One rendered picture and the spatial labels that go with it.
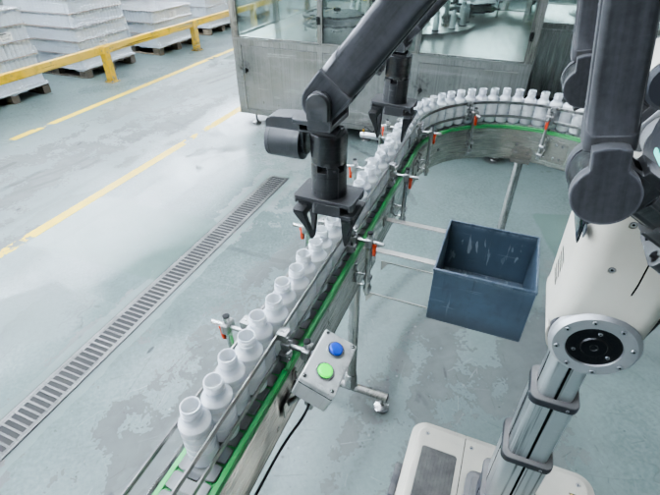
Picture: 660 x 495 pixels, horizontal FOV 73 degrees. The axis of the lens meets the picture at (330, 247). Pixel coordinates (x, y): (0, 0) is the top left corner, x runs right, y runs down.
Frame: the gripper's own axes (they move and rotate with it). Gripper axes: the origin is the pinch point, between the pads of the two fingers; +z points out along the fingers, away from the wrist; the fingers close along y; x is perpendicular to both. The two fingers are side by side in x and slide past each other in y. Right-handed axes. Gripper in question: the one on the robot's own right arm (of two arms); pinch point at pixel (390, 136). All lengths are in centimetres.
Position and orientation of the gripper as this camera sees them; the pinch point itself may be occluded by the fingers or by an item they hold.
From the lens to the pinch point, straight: 116.8
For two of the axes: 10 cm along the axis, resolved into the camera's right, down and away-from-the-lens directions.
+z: -0.3, 7.9, 6.1
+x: -3.7, 5.5, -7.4
